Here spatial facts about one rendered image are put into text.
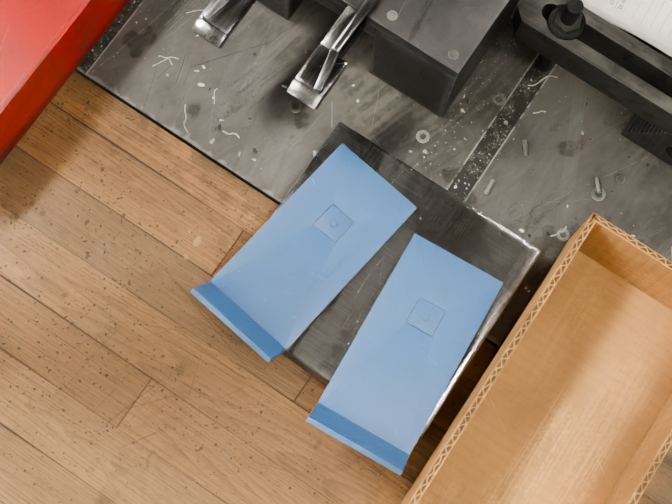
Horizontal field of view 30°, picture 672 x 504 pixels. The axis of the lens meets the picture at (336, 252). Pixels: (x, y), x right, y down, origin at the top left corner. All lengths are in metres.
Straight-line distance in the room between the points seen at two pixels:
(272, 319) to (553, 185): 0.23
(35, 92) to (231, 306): 0.20
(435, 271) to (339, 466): 0.15
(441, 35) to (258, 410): 0.28
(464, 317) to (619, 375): 0.12
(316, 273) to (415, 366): 0.09
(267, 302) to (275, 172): 0.10
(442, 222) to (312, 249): 0.09
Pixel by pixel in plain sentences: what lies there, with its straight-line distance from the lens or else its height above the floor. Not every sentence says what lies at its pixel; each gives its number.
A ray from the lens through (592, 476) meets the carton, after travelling 0.88.
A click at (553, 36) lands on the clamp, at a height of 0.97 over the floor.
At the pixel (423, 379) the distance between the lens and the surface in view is 0.85.
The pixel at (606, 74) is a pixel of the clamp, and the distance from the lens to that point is 0.88.
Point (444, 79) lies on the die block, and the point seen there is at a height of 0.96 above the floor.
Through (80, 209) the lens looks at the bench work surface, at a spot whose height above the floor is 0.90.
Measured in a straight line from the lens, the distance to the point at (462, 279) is 0.87.
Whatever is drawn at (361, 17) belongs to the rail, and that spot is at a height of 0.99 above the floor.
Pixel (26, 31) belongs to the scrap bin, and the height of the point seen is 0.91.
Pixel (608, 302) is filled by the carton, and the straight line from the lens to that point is 0.91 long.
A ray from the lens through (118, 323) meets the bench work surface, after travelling 0.88.
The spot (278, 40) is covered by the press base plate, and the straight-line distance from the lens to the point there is 0.94.
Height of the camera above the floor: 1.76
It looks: 75 degrees down
